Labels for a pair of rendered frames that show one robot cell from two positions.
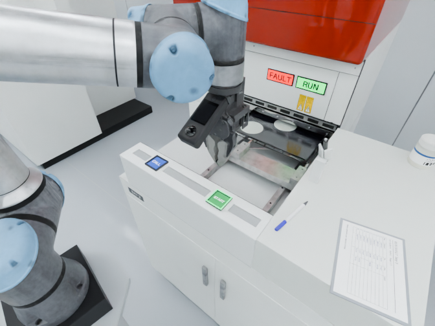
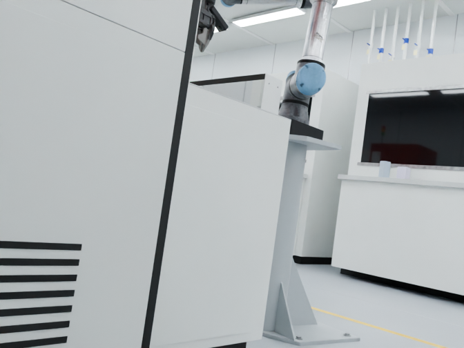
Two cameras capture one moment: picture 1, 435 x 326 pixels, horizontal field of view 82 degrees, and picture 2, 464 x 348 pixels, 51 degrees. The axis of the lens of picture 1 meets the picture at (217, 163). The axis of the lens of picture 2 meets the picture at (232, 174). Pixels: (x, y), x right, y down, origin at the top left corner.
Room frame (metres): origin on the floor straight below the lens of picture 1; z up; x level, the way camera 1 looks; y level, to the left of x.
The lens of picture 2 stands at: (2.35, 0.41, 0.51)
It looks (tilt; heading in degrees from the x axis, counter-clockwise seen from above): 3 degrees up; 187
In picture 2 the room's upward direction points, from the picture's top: 8 degrees clockwise
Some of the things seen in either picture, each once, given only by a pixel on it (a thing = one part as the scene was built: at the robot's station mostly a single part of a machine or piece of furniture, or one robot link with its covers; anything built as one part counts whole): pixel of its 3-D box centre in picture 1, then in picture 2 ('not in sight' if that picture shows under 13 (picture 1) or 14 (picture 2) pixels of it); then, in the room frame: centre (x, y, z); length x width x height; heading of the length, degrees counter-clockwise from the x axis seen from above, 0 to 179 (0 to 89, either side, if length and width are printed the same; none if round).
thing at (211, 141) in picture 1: (218, 145); (202, 39); (0.49, 0.00, 1.14); 0.06 x 0.03 x 0.09; 143
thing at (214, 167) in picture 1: (228, 155); not in sight; (0.82, -0.05, 0.84); 0.50 x 0.02 x 0.03; 143
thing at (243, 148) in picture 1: (241, 149); not in sight; (0.78, -0.09, 0.89); 0.08 x 0.03 x 0.03; 143
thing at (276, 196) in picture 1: (287, 184); not in sight; (0.65, -0.26, 0.84); 0.50 x 0.02 x 0.03; 143
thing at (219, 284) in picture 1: (253, 243); (118, 216); (0.66, -0.18, 0.41); 0.96 x 0.64 x 0.82; 53
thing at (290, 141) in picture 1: (285, 125); not in sight; (0.96, -0.30, 0.90); 0.34 x 0.34 x 0.01; 53
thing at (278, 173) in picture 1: (257, 163); not in sight; (0.73, -0.16, 0.87); 0.36 x 0.08 x 0.03; 53
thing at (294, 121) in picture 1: (282, 124); not in sight; (0.97, -0.29, 0.89); 0.44 x 0.02 x 0.10; 53
